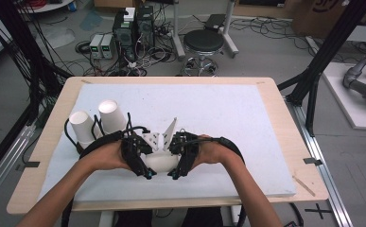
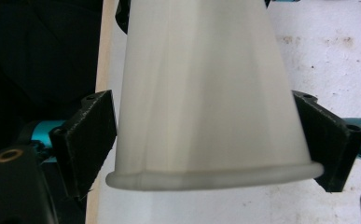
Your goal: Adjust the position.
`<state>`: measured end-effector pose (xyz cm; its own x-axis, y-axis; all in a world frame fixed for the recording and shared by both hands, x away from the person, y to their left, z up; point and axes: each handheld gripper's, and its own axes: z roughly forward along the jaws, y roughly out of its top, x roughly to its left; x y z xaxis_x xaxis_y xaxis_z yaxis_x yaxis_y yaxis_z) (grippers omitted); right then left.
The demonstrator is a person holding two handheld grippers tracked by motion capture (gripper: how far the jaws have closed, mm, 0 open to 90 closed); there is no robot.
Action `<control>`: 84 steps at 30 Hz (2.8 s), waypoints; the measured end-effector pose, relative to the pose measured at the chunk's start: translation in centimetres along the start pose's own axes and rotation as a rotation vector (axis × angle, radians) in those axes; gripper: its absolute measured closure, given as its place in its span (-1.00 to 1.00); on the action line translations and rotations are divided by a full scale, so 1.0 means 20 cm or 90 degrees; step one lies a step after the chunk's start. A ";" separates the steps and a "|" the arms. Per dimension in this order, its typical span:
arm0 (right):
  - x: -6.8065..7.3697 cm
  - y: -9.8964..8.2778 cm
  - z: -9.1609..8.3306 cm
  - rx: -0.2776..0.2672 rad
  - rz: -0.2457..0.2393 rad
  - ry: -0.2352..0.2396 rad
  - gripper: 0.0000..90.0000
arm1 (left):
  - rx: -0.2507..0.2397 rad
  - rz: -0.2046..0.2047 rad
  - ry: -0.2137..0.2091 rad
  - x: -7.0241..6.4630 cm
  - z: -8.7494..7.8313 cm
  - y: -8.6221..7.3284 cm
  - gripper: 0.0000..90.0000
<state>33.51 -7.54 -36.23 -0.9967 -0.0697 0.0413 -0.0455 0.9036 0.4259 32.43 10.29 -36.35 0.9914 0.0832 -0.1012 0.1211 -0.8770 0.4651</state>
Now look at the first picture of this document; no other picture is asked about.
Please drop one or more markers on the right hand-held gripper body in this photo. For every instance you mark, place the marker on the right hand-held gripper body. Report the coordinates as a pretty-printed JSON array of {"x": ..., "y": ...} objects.
[{"x": 185, "y": 143}]

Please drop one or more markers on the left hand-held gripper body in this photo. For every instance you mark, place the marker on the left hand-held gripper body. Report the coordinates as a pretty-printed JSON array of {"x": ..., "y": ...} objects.
[{"x": 135, "y": 143}]

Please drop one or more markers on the white paper cup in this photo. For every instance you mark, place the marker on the white paper cup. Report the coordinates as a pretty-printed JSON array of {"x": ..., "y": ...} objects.
[{"x": 160, "y": 162}]

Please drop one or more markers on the stack of white cups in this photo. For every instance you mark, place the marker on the stack of white cups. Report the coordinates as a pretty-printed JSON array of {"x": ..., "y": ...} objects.
[
  {"x": 83, "y": 127},
  {"x": 112, "y": 118}
]

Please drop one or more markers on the person's left hand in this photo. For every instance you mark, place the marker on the person's left hand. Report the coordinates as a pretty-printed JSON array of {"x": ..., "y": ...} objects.
[{"x": 113, "y": 156}]

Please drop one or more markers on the person's right hand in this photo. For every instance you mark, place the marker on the person's right hand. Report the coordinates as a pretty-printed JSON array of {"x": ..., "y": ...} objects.
[{"x": 213, "y": 153}]

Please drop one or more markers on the white foam mat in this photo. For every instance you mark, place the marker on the white foam mat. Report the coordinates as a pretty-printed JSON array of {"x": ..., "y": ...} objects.
[{"x": 202, "y": 110}]

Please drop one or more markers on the person's left leg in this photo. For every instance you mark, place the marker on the person's left leg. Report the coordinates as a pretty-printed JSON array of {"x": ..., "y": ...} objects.
[{"x": 135, "y": 219}]

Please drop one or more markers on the person's leg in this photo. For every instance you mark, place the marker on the person's leg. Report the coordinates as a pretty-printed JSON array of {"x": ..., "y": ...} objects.
[
  {"x": 202, "y": 217},
  {"x": 135, "y": 219}
]

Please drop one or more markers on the person's right leg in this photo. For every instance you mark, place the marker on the person's right leg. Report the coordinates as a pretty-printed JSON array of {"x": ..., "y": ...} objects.
[{"x": 202, "y": 217}]

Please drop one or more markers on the white table leg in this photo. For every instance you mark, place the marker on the white table leg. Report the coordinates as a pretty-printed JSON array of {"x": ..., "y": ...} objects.
[
  {"x": 106, "y": 219},
  {"x": 235, "y": 216}
]

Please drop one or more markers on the beige tape strip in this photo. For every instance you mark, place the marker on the beige tape strip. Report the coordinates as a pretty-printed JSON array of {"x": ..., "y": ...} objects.
[
  {"x": 260, "y": 83},
  {"x": 86, "y": 81}
]

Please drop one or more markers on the grey power supply unit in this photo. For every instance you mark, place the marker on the grey power supply unit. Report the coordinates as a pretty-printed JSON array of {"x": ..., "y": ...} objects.
[
  {"x": 108, "y": 46},
  {"x": 96, "y": 46}
]

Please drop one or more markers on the white metal stand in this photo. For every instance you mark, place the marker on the white metal stand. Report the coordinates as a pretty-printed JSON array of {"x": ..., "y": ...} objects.
[{"x": 179, "y": 41}]

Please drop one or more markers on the black round stool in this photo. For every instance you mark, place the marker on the black round stool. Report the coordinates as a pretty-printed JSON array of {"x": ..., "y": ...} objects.
[{"x": 203, "y": 41}]

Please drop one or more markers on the black computer tower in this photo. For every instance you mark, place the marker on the black computer tower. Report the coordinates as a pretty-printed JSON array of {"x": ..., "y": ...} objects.
[
  {"x": 124, "y": 38},
  {"x": 145, "y": 26}
]

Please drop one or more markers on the dark grey tape strip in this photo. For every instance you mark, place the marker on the dark grey tape strip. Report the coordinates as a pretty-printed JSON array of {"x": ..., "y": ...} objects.
[
  {"x": 29, "y": 165},
  {"x": 313, "y": 161}
]

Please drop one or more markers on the thin wooden stick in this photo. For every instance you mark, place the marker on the thin wooden stick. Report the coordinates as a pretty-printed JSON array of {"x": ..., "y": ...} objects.
[{"x": 303, "y": 186}]

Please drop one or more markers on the flat black device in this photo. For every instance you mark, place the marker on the flat black device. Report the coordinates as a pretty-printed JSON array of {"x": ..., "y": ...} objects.
[{"x": 215, "y": 21}]

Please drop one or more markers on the small white box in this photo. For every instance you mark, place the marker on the small white box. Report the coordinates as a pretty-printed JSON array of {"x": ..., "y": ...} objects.
[{"x": 129, "y": 14}]

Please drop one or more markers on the teal sheet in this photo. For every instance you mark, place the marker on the teal sheet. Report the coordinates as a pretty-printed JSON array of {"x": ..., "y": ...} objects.
[{"x": 90, "y": 20}]

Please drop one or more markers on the clear plastic sheet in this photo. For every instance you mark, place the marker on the clear plastic sheet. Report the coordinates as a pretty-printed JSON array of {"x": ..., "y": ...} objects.
[{"x": 57, "y": 36}]

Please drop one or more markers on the white round table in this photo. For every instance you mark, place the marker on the white round table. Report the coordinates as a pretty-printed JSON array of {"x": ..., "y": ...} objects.
[{"x": 49, "y": 6}]

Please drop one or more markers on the white floor platform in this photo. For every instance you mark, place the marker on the white floor platform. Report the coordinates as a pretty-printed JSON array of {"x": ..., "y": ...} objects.
[{"x": 354, "y": 110}]

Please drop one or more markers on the brown cardboard box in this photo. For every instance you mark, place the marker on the brown cardboard box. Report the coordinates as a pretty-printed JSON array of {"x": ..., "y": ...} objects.
[{"x": 316, "y": 15}]

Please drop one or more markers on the aluminium rail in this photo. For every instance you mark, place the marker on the aluminium rail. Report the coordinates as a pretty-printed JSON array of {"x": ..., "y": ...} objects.
[
  {"x": 322, "y": 157},
  {"x": 7, "y": 160}
]

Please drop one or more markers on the black metal frame post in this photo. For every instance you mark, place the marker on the black metal frame post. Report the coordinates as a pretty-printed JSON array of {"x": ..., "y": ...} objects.
[{"x": 328, "y": 44}]

